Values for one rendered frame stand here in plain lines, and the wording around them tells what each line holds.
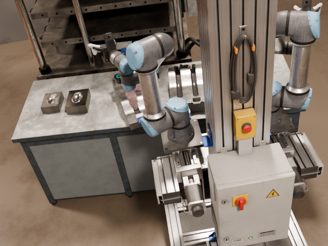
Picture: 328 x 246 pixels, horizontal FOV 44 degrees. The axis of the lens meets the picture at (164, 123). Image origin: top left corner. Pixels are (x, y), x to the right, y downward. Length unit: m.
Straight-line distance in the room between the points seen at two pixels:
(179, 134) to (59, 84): 1.44
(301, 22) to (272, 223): 0.93
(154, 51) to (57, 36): 1.80
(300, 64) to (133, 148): 1.41
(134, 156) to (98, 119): 0.40
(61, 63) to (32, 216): 1.30
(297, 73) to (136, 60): 0.79
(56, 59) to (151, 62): 1.98
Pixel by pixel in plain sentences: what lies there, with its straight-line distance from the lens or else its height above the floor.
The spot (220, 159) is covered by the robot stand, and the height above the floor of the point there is 1.23.
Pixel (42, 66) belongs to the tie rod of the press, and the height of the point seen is 0.86.
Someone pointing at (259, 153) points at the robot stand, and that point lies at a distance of 1.89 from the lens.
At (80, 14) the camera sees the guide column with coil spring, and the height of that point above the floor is 1.25.
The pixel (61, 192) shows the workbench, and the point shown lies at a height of 0.14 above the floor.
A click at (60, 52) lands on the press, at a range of 3.83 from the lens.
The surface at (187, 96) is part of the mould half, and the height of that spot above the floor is 0.89.
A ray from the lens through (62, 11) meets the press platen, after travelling 3.35.
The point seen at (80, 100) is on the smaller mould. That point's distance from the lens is 3.04.
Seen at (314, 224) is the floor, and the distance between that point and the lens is 3.20.
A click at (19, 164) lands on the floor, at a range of 4.04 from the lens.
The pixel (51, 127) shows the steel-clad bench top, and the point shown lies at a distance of 2.96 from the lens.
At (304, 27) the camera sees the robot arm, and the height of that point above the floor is 1.64.
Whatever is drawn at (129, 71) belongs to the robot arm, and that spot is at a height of 1.42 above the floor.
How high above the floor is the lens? 2.58
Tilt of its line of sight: 41 degrees down
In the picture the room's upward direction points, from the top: 10 degrees counter-clockwise
